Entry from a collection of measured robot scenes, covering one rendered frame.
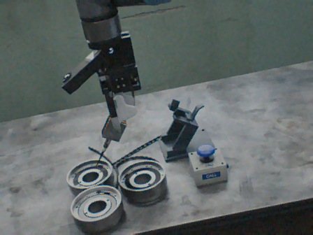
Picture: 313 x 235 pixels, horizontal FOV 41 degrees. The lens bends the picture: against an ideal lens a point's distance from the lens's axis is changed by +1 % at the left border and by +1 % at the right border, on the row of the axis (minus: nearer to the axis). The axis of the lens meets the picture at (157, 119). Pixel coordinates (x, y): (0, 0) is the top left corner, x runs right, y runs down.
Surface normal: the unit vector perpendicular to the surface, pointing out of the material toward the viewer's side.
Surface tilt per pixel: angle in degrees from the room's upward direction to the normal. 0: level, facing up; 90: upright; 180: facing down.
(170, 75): 90
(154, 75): 90
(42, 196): 0
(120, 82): 90
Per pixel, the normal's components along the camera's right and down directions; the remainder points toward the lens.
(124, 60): 0.17, 0.48
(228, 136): -0.15, -0.85
